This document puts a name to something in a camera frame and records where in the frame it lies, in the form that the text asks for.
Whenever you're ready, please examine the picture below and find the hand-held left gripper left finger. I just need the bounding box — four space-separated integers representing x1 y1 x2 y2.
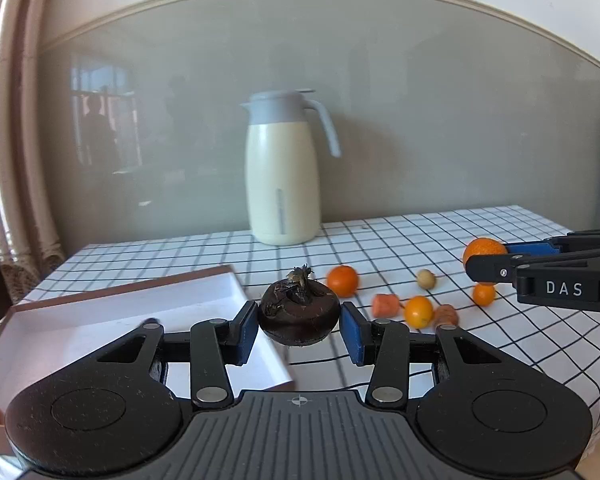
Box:
96 301 259 407

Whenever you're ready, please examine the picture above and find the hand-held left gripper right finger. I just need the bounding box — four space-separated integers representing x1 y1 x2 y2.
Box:
341 301 506 407

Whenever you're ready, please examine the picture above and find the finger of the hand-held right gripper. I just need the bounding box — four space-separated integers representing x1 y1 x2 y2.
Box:
465 246 600 287
505 227 600 257

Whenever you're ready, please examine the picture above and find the small orange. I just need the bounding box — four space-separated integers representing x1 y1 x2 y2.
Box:
472 282 497 307
462 237 508 268
404 295 435 330
326 265 359 298

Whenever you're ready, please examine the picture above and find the carrot piece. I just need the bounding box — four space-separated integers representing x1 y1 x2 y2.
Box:
434 304 460 327
371 293 401 318

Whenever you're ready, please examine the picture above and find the dark purple mangosteen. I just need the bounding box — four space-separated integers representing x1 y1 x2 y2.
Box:
258 265 341 347

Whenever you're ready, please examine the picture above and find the white cardboard box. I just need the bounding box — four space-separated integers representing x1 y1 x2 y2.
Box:
0 265 295 456

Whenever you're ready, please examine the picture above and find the white checked tablecloth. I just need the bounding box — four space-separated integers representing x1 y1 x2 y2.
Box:
17 205 600 466

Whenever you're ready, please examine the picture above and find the cream thermos jug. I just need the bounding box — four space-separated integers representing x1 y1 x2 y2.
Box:
240 89 342 247

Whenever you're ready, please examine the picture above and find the beige curtain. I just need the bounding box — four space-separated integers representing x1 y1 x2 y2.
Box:
0 0 67 306

